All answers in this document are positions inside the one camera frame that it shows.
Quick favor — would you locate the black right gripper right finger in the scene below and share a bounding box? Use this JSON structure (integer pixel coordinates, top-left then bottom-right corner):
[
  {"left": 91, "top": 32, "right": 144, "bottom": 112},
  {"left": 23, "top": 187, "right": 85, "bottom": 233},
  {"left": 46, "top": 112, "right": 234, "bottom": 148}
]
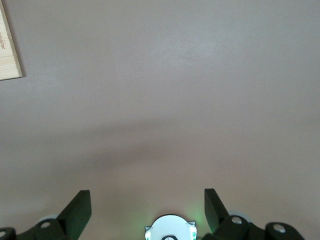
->
[{"left": 201, "top": 187, "right": 307, "bottom": 240}]

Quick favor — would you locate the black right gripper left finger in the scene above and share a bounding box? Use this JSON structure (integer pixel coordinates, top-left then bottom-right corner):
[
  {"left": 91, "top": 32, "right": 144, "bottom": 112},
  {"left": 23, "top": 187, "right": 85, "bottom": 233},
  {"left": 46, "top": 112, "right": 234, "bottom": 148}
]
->
[{"left": 0, "top": 189, "right": 92, "bottom": 240}]

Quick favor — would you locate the wooden cutting board, metal handle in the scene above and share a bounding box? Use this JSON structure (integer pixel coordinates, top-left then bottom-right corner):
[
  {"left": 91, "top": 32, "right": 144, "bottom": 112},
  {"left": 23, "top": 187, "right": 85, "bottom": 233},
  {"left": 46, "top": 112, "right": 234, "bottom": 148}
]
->
[{"left": 0, "top": 2, "right": 26, "bottom": 82}]

